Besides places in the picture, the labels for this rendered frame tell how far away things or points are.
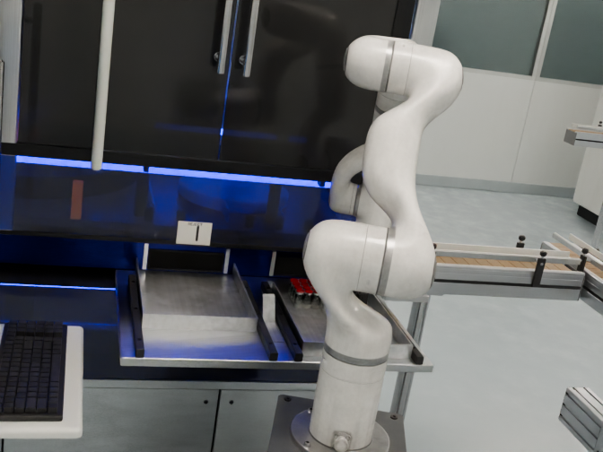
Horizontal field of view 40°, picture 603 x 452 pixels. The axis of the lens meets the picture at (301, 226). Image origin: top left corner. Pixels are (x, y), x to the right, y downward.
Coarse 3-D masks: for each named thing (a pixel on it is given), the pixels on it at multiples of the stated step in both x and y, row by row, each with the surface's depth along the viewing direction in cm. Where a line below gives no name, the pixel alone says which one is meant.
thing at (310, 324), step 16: (272, 288) 213; (288, 304) 208; (368, 304) 216; (288, 320) 195; (304, 320) 200; (320, 320) 201; (304, 336) 191; (320, 336) 193; (400, 336) 195; (304, 352) 182; (320, 352) 183; (400, 352) 188
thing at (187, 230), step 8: (184, 224) 205; (192, 224) 206; (200, 224) 206; (208, 224) 206; (184, 232) 206; (192, 232) 206; (200, 232) 207; (208, 232) 207; (176, 240) 206; (184, 240) 206; (192, 240) 207; (200, 240) 207; (208, 240) 208
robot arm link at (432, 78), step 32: (416, 64) 154; (448, 64) 154; (416, 96) 152; (448, 96) 153; (384, 128) 149; (416, 128) 151; (384, 160) 147; (416, 160) 151; (384, 192) 146; (416, 224) 142; (384, 256) 140; (416, 256) 140; (384, 288) 141; (416, 288) 141
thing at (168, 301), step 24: (144, 288) 204; (168, 288) 206; (192, 288) 208; (216, 288) 211; (240, 288) 209; (144, 312) 183; (168, 312) 193; (192, 312) 195; (216, 312) 197; (240, 312) 199
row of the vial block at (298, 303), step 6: (300, 294) 205; (306, 294) 206; (318, 294) 206; (294, 300) 206; (300, 300) 206; (306, 300) 206; (312, 300) 207; (318, 300) 207; (294, 306) 206; (300, 306) 206; (306, 306) 206; (312, 306) 207; (318, 306) 207
